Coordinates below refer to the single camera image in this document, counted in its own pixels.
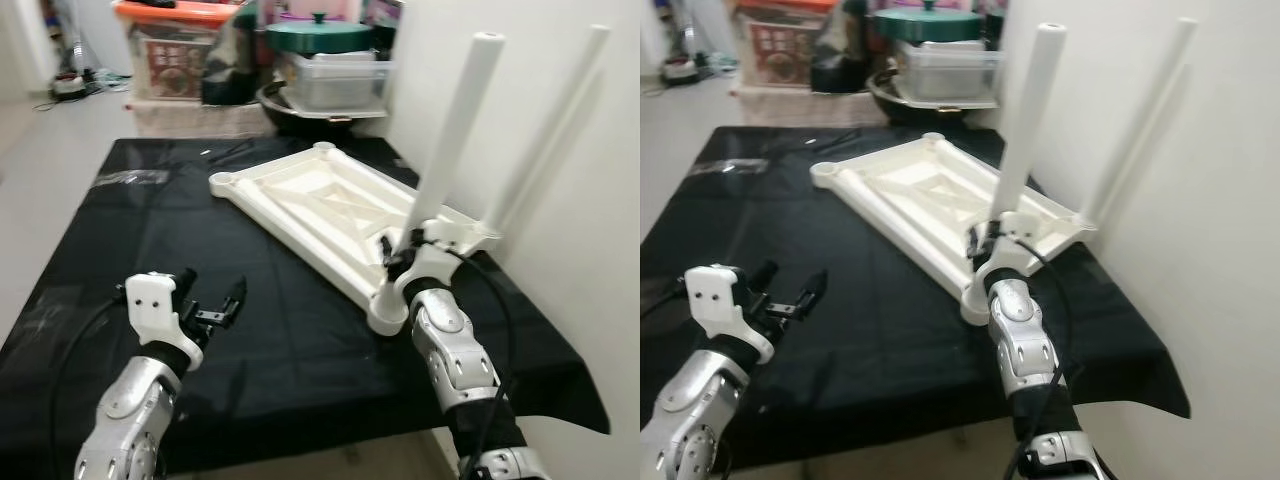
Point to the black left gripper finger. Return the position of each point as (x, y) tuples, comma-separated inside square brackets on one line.
[(815, 288), (764, 272), (237, 295), (185, 278)]

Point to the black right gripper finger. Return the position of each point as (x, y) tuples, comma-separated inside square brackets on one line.
[(994, 228), (420, 236), (972, 240), (391, 246)]

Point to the white plastic children table top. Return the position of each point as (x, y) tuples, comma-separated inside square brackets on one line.
[(300, 200), (900, 190)]

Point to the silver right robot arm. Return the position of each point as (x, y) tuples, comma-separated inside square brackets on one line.
[(450, 350), (1020, 340)]

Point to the black wok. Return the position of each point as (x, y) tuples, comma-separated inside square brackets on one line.
[(905, 110), (300, 120)]

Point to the beige cloth-covered bench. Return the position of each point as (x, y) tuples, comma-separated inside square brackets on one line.
[(195, 120), (800, 108)]

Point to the clear plastic container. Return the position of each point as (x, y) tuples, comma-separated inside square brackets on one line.
[(340, 85), (950, 75)]

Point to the green picture box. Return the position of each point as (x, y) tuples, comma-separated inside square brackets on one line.
[(994, 20), (385, 20)]

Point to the green pot lid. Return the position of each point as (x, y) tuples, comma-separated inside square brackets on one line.
[(925, 26), (320, 36)]

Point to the orange-lid storage box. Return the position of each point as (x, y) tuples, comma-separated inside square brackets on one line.
[(165, 65), (785, 55)]

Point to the dark glossy bag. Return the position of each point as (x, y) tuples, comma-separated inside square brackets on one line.
[(232, 60), (838, 55)]

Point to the purple-lid plastic container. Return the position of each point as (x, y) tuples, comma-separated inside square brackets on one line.
[(315, 8)]

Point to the flat black object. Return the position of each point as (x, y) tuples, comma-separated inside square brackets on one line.
[(158, 3)]

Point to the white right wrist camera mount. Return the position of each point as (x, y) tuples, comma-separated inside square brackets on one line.
[(425, 265), (1000, 258)]

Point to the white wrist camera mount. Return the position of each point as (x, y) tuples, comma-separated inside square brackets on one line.
[(425, 265), (715, 292), (155, 300), (1000, 258)]

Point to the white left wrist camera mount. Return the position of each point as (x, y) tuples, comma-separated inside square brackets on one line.
[(155, 300), (715, 292)]

